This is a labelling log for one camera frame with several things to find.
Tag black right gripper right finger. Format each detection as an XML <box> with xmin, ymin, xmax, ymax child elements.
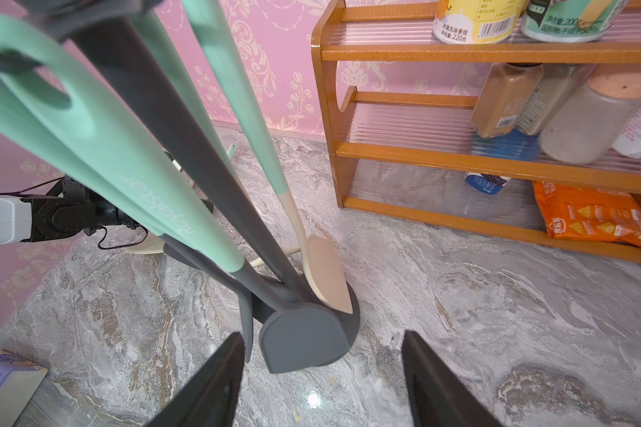
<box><xmin>402</xmin><ymin>330</ymin><xmax>500</xmax><ymax>426</ymax></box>

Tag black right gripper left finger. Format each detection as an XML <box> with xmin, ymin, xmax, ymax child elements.
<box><xmin>148</xmin><ymin>332</ymin><xmax>245</xmax><ymax>426</ymax></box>

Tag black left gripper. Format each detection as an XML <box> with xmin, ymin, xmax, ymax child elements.
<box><xmin>58</xmin><ymin>176</ymin><xmax>141</xmax><ymax>236</ymax></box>

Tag beige long-handled spatula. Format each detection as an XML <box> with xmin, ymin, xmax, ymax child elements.
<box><xmin>125</xmin><ymin>233</ymin><xmax>301</xmax><ymax>268</ymax></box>

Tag mint beige scraper spatula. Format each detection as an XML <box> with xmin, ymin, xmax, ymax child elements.
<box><xmin>183</xmin><ymin>0</ymin><xmax>354</xmax><ymax>314</ymax></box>

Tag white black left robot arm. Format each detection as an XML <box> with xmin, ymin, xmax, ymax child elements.
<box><xmin>0</xmin><ymin>175</ymin><xmax>141</xmax><ymax>245</ymax></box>

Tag mint grey solid spatula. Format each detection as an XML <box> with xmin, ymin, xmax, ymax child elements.
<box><xmin>0</xmin><ymin>14</ymin><xmax>350</xmax><ymax>374</ymax></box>

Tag grey utensil rack stand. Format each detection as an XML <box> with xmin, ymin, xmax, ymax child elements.
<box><xmin>0</xmin><ymin>1</ymin><xmax>360</xmax><ymax>348</ymax></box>

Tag mint grey ladle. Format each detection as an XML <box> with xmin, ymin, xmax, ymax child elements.
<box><xmin>0</xmin><ymin>72</ymin><xmax>254</xmax><ymax>357</ymax></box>

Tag purple tissue box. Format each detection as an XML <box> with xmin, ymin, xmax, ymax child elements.
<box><xmin>0</xmin><ymin>350</ymin><xmax>48</xmax><ymax>426</ymax></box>

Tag orange snack bag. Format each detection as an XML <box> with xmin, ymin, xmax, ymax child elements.
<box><xmin>532</xmin><ymin>181</ymin><xmax>641</xmax><ymax>248</ymax></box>

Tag wooden three-tier shelf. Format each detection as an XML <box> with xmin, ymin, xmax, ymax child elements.
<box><xmin>311</xmin><ymin>1</ymin><xmax>641</xmax><ymax>264</ymax></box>

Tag pink lid white jar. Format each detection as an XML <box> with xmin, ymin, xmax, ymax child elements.
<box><xmin>539</xmin><ymin>63</ymin><xmax>641</xmax><ymax>165</ymax></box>

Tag brown spice jar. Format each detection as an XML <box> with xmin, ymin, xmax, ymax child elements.
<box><xmin>470</xmin><ymin>63</ymin><xmax>544</xmax><ymax>139</ymax></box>

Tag clear spice jar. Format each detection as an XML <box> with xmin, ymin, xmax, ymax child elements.
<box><xmin>516</xmin><ymin>63</ymin><xmax>595</xmax><ymax>135</ymax></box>

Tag yellow pineapple can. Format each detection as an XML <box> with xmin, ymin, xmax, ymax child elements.
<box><xmin>433</xmin><ymin>0</ymin><xmax>527</xmax><ymax>46</ymax></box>

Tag green label can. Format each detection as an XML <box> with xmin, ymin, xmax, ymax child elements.
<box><xmin>521</xmin><ymin>0</ymin><xmax>629</xmax><ymax>43</ymax></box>

